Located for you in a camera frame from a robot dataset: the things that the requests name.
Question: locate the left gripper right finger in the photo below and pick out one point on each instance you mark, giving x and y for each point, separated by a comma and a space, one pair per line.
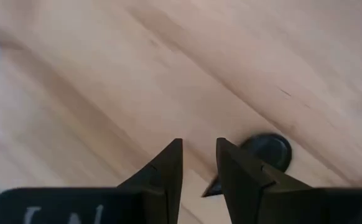
293, 205

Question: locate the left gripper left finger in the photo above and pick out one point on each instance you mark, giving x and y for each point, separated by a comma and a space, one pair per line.
106, 205

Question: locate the black teardrop plate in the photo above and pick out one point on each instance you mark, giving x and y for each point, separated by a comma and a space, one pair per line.
271, 149

